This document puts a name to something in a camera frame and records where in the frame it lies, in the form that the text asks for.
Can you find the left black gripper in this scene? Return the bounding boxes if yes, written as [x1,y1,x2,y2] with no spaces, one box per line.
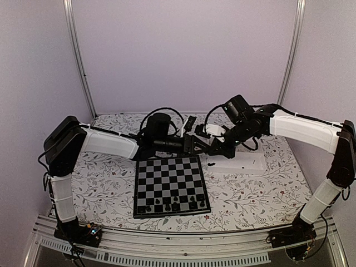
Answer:
[155,134,210,159]

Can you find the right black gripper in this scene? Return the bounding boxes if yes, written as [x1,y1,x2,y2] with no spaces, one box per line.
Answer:
[207,120,251,159]

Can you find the white plastic tray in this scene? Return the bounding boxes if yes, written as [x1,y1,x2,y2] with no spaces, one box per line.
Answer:
[205,139,267,175]

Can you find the black white chessboard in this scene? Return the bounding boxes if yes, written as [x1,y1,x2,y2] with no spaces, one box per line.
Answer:
[133,156,211,219]

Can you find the black rook corner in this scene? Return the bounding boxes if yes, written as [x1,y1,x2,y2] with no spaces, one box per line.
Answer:
[137,206,145,213]

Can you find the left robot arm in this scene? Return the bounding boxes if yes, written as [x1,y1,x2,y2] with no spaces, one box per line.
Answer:
[43,113,213,241]

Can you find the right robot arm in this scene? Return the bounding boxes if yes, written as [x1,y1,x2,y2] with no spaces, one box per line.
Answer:
[203,95,355,243]

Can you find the floral patterned table mat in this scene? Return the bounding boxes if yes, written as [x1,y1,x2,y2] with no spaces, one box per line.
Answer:
[55,112,318,233]

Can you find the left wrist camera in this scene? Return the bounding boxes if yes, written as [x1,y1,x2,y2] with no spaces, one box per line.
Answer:
[180,116,196,137]

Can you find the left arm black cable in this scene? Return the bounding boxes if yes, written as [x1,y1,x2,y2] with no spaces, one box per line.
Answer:
[140,107,186,134]

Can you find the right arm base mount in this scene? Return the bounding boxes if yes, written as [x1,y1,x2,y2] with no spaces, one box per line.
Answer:
[265,219,317,261]

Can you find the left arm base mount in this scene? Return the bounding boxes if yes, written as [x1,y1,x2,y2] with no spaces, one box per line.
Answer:
[54,215,102,248]

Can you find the right aluminium frame post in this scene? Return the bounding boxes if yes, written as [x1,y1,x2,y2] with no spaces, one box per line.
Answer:
[277,0,306,105]

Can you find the aluminium frame post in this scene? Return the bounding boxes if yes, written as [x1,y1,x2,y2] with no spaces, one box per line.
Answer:
[63,0,97,118]
[277,0,306,105]

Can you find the left aluminium frame post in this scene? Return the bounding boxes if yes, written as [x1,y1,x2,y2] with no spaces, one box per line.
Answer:
[63,0,97,118]

